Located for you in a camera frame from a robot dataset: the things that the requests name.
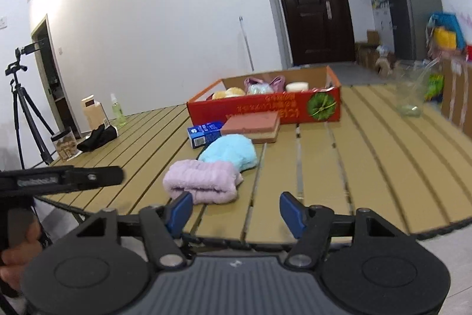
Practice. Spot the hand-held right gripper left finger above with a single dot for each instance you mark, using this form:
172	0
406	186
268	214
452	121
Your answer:
179	213

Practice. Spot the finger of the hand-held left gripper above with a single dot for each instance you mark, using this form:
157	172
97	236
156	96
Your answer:
99	176

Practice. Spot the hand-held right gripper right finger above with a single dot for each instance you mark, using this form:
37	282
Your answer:
292	213

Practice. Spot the lilac towel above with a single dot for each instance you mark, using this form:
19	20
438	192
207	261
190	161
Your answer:
202	182

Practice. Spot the red cardboard box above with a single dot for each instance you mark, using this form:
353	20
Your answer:
258	112

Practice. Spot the white round sponge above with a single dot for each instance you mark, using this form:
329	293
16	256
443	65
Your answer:
297	86

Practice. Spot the teal plastic packet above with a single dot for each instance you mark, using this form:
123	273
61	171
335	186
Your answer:
260	89

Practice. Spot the yellow and white plush toy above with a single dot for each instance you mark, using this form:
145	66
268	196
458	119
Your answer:
228	93

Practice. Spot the person's left hand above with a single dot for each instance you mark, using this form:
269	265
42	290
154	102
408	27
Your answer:
18	261

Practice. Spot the black cloth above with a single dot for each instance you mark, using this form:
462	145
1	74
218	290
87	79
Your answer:
97	139

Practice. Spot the clear snack jar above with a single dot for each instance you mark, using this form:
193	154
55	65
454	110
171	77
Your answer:
66	147

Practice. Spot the beige plastic bottle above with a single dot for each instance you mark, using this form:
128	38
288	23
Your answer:
92	114

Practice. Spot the green spray bottle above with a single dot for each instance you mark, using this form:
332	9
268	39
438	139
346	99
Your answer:
118	112

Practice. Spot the light blue towel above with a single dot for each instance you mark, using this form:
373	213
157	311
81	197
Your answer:
230	152

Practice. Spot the blue and white carton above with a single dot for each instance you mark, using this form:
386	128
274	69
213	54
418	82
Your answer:
204	133

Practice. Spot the pink sponge block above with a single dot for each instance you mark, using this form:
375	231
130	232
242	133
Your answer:
252	126

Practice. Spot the wooden folding table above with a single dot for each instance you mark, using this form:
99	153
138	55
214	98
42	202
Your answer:
368	152

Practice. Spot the clear glass pitcher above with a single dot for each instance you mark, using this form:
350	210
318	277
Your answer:
407	97

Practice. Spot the white mop pole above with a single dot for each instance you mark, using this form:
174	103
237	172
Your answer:
246	42

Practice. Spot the open cardboard box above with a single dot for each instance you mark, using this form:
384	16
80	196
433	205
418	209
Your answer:
368	49

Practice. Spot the green printed bag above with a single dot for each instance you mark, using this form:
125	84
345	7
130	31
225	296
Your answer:
435	88

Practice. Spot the dark brown door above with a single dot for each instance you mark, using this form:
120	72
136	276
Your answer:
313	23

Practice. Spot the large cardboard box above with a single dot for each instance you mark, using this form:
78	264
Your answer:
459	97

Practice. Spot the yellow bag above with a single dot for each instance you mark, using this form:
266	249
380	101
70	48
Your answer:
444	38

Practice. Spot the blue bag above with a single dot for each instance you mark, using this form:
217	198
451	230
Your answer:
448	21

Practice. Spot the black camera tripod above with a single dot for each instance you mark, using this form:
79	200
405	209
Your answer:
16	93

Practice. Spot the black video camera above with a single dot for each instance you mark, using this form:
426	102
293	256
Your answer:
25	50

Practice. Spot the white wall switch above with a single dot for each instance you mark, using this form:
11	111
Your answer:
2	22

